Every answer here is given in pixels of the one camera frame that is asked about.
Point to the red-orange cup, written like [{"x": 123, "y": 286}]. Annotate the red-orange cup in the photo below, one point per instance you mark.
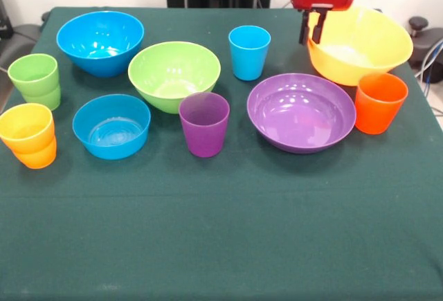
[{"x": 379, "y": 114}]

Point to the green cup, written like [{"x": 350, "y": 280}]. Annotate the green cup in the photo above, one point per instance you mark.
[
  {"x": 46, "y": 102},
  {"x": 33, "y": 83}
]

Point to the black stand with knob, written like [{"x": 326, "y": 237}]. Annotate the black stand with knob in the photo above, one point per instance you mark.
[{"x": 420, "y": 24}]

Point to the large blue bowl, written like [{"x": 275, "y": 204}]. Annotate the large blue bowl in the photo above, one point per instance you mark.
[{"x": 100, "y": 57}]

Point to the dark green table cloth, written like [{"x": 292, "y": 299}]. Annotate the dark green table cloth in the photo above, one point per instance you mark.
[{"x": 221, "y": 228}]

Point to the yellow bowl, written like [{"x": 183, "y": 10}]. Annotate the yellow bowl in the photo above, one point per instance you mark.
[{"x": 346, "y": 71}]

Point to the purple bowl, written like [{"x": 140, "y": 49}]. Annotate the purple bowl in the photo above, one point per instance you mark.
[{"x": 301, "y": 121}]

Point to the dark equipment box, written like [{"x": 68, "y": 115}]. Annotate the dark equipment box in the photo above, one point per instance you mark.
[{"x": 4, "y": 20}]

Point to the small blue bowl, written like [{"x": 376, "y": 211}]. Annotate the small blue bowl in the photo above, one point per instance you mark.
[{"x": 110, "y": 148}]

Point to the purple cup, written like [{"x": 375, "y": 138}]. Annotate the purple cup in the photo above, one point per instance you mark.
[{"x": 204, "y": 135}]

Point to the green bowl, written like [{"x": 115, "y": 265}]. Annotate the green bowl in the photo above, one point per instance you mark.
[{"x": 173, "y": 72}]

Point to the orange cup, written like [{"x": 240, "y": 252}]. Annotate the orange cup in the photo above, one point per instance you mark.
[{"x": 36, "y": 161}]

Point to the blue cup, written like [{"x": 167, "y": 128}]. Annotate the blue cup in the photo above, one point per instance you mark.
[{"x": 249, "y": 62}]

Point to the yellow cup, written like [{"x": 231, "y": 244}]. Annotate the yellow cup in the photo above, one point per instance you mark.
[{"x": 26, "y": 140}]

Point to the black table clamp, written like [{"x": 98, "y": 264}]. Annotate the black table clamp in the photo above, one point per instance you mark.
[{"x": 45, "y": 16}]

